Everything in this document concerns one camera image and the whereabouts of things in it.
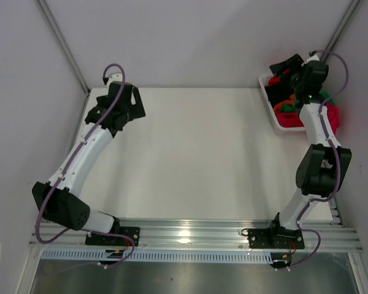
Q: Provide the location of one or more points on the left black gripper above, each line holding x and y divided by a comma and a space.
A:
136, 110

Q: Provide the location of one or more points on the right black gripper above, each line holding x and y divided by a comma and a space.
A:
285, 65

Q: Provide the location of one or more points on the orange t shirt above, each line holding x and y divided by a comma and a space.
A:
286, 103

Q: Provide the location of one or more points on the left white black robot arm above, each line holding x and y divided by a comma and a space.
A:
58, 199

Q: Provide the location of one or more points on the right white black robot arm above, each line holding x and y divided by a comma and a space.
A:
320, 173

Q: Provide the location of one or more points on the red t shirt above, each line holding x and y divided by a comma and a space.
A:
274, 80

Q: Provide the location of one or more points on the black t shirt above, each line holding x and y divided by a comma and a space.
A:
277, 93

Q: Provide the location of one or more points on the green t shirt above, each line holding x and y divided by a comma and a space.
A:
324, 94

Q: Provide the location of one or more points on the magenta t shirt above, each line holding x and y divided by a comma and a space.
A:
288, 118

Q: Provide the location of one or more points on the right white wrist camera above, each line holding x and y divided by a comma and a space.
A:
313, 56

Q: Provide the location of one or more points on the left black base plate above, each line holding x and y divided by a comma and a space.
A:
111, 238

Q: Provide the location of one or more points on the aluminium mounting rail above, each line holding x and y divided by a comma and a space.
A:
224, 235

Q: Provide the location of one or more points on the slotted grey cable duct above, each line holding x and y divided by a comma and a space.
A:
148, 255

